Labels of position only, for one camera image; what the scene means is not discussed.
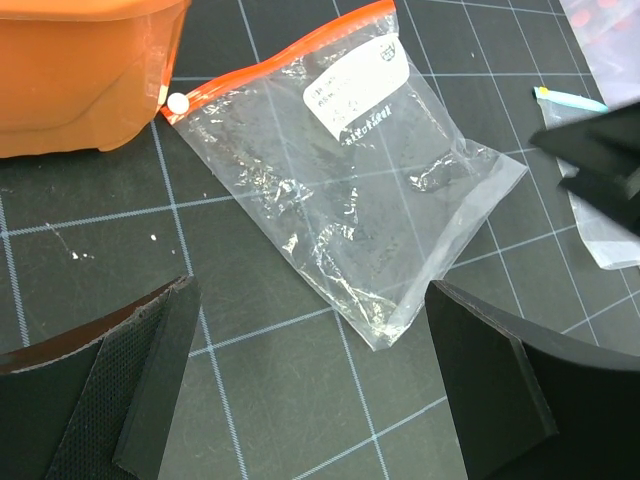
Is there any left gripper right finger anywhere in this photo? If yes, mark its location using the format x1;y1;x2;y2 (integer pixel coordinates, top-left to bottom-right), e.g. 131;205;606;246
425;281;639;479

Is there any red zipper clear bag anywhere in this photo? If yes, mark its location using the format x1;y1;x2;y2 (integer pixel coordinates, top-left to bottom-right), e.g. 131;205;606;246
162;1;526;350

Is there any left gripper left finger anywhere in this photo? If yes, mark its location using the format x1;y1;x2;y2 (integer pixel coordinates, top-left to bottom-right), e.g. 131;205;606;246
1;276;201;479

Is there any blue zipper clear bag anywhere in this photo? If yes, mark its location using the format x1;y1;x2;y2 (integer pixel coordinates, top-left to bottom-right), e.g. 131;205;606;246
529;86;639;270

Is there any orange plastic bin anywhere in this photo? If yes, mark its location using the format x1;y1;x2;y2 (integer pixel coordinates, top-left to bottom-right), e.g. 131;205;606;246
1;1;190;158

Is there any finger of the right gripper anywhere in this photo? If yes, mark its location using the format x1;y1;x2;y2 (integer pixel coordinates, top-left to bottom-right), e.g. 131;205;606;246
530;102;639;175
560;169;639;235

